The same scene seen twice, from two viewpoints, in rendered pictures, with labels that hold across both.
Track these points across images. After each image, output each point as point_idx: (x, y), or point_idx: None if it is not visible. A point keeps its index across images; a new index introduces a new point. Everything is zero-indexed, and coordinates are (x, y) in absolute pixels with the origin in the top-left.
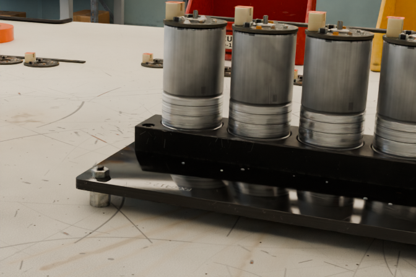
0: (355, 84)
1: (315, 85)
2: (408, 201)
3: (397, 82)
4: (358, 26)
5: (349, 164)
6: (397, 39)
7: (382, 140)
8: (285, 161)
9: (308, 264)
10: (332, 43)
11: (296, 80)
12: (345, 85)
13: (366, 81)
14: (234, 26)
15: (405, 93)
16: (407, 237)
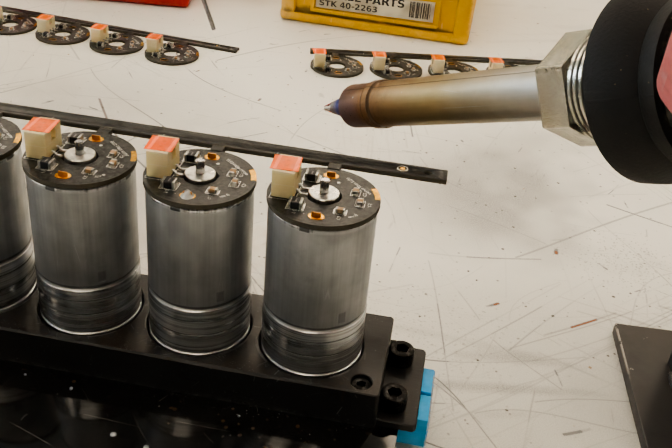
0: (105, 246)
1: (43, 246)
2: (178, 435)
3: (162, 252)
4: (130, 122)
5: (105, 359)
6: (157, 192)
7: (155, 323)
8: (14, 349)
9: None
10: (55, 193)
11: (157, 53)
12: (87, 250)
13: (126, 235)
14: None
15: (174, 269)
16: None
